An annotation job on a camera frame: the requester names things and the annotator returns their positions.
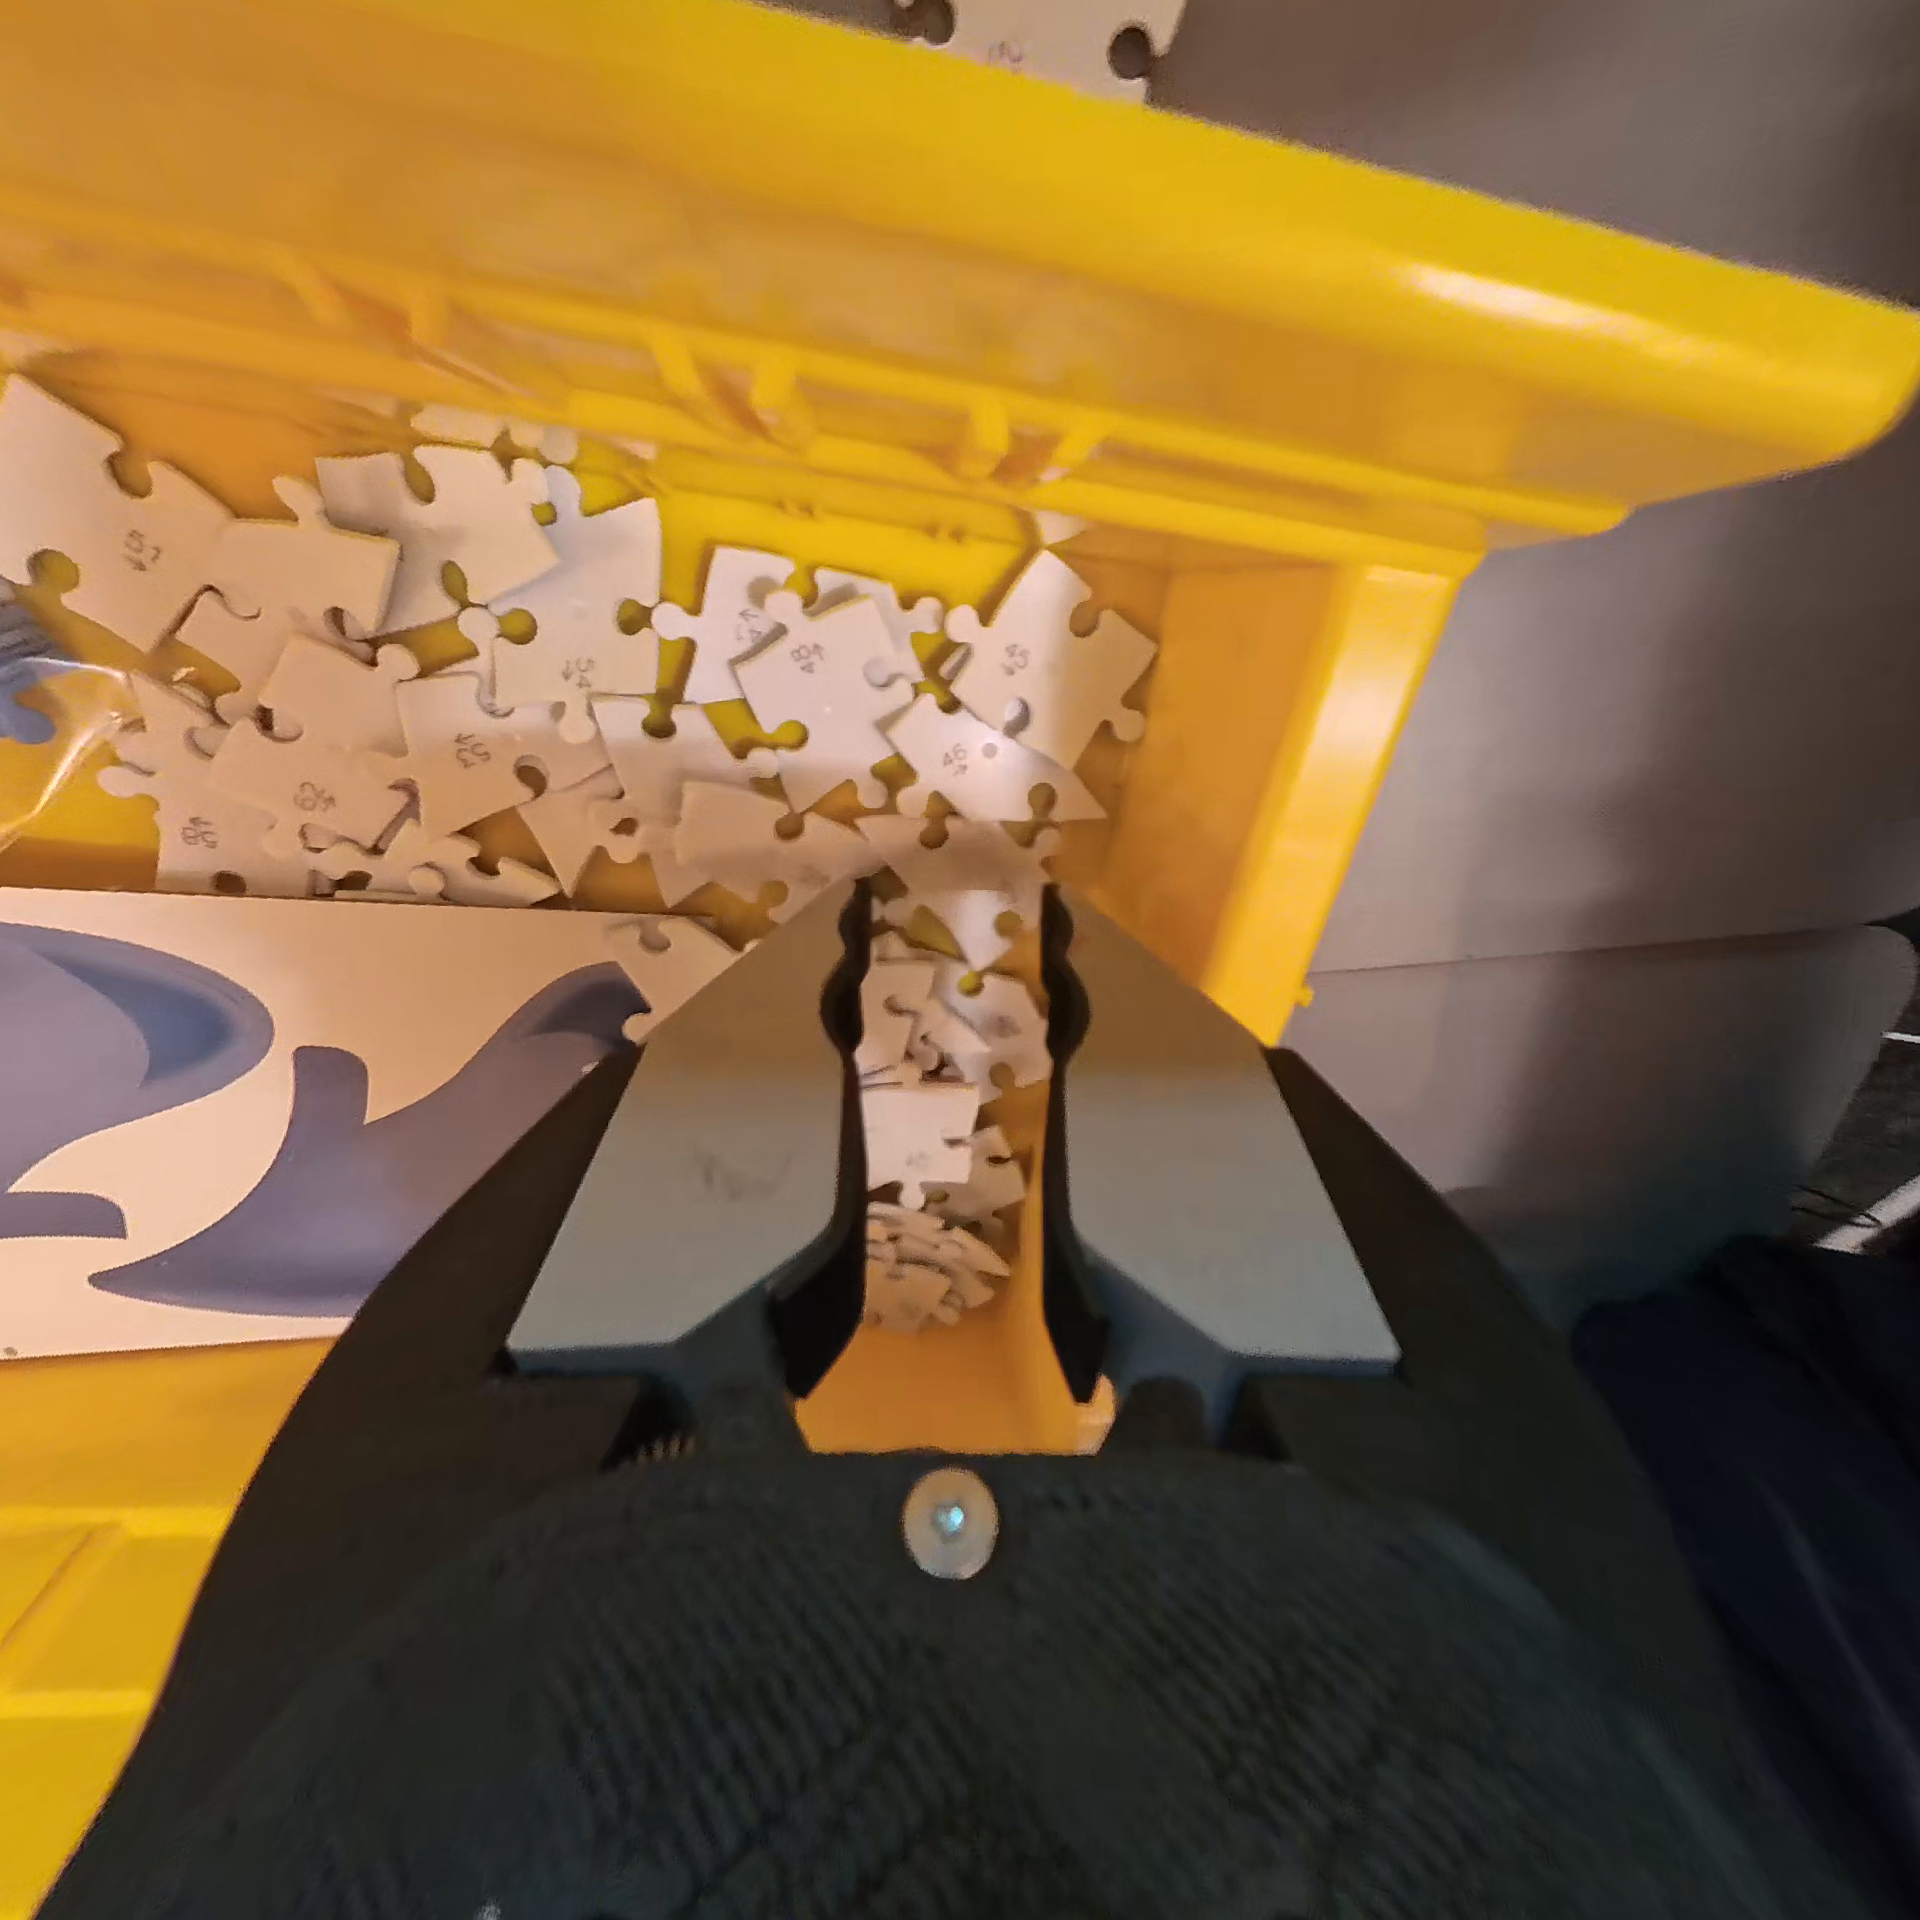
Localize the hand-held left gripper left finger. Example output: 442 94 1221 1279
505 880 876 1402

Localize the pile of puzzle pieces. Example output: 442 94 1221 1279
0 377 1162 1336

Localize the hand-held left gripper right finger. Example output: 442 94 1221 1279
1037 884 1402 1405

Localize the clear plastic bag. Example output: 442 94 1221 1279
0 579 114 855

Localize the white card with blue shapes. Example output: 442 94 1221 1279
0 884 750 1358

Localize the yellow plastic bin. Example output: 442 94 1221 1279
0 0 1920 1816

